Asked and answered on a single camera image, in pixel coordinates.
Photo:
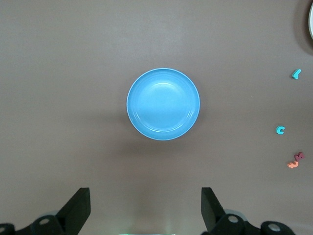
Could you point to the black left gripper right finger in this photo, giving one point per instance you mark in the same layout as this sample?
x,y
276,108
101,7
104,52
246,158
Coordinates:
x,y
210,210

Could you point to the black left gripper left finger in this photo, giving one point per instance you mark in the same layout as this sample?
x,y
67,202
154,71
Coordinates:
x,y
78,208

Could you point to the teal foam letter c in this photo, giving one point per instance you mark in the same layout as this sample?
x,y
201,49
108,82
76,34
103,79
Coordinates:
x,y
277,130

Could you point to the teal foam letter r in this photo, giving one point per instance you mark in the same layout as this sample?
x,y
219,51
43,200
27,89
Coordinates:
x,y
296,74

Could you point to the orange foam letter t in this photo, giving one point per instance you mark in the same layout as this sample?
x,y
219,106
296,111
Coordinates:
x,y
293,164

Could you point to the dark red foam letter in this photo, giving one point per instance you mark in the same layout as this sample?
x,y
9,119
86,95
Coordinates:
x,y
298,156

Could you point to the blue plate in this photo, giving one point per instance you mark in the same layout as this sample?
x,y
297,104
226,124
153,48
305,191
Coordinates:
x,y
163,104

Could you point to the brown table cover sheet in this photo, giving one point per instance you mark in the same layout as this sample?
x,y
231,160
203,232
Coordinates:
x,y
49,73

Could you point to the beige plate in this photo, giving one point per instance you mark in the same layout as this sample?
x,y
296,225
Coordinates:
x,y
311,19

